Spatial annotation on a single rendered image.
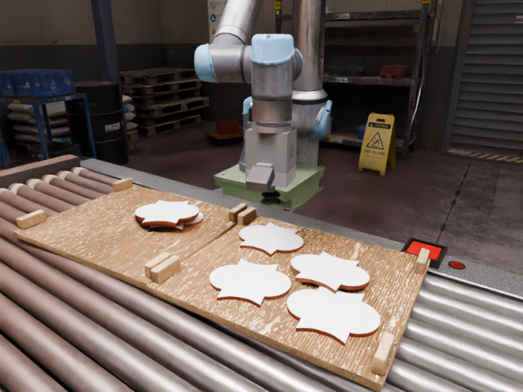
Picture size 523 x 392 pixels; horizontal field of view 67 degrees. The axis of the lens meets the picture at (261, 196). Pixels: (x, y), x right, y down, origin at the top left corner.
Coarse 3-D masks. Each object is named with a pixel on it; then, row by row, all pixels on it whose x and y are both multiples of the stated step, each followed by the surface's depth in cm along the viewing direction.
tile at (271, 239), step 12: (252, 228) 87; (264, 228) 87; (276, 228) 87; (252, 240) 82; (264, 240) 82; (276, 240) 82; (288, 240) 82; (300, 240) 82; (264, 252) 79; (276, 252) 79; (288, 252) 79
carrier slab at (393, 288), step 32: (256, 224) 91; (288, 224) 91; (192, 256) 78; (224, 256) 78; (256, 256) 78; (288, 256) 78; (352, 256) 78; (384, 256) 78; (416, 256) 78; (160, 288) 68; (192, 288) 68; (384, 288) 68; (416, 288) 68; (224, 320) 61; (256, 320) 60; (288, 320) 60; (384, 320) 60; (288, 352) 56; (320, 352) 54; (352, 352) 54
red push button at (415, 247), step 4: (412, 244) 84; (416, 244) 84; (420, 244) 84; (424, 244) 84; (408, 248) 82; (412, 248) 82; (416, 248) 82; (420, 248) 82; (424, 248) 82; (428, 248) 82; (432, 248) 82; (436, 248) 82; (440, 248) 82; (412, 252) 80; (416, 252) 80; (432, 252) 80; (436, 252) 80; (440, 252) 81; (428, 256) 79; (432, 256) 79; (436, 256) 79
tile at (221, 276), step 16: (224, 272) 71; (240, 272) 71; (256, 272) 71; (272, 272) 71; (224, 288) 66; (240, 288) 66; (256, 288) 66; (272, 288) 66; (288, 288) 66; (256, 304) 63
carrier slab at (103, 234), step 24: (120, 192) 110; (144, 192) 110; (72, 216) 95; (96, 216) 95; (120, 216) 95; (216, 216) 95; (24, 240) 86; (48, 240) 84; (72, 240) 84; (96, 240) 84; (120, 240) 84; (144, 240) 84; (168, 240) 84; (192, 240) 84; (96, 264) 75; (120, 264) 75; (144, 264) 75; (144, 288) 70
